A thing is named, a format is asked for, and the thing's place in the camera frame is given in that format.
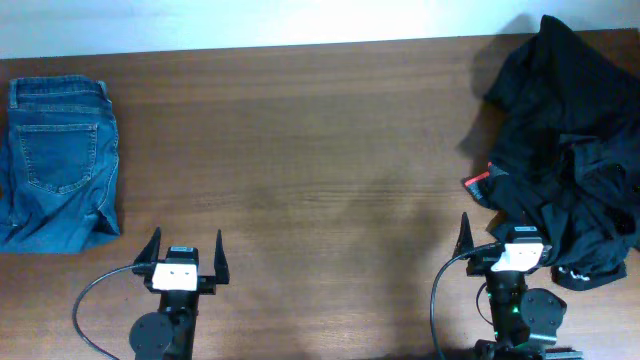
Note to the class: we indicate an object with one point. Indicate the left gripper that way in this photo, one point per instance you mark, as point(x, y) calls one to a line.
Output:
point(206, 285)

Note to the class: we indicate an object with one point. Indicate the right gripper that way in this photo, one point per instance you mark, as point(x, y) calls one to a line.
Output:
point(475, 268)

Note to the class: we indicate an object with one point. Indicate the black trousers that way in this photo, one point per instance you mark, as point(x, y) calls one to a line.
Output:
point(565, 103)

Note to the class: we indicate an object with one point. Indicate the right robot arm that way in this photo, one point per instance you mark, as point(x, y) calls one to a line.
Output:
point(525, 320)

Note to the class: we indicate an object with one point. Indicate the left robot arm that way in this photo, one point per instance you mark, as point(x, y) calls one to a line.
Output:
point(168, 333)

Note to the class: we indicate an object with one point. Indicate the black shorts with red waistband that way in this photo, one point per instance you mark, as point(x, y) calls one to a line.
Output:
point(588, 223)

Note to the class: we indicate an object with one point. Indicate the folded blue denim jeans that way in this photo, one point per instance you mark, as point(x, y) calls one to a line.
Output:
point(59, 166)

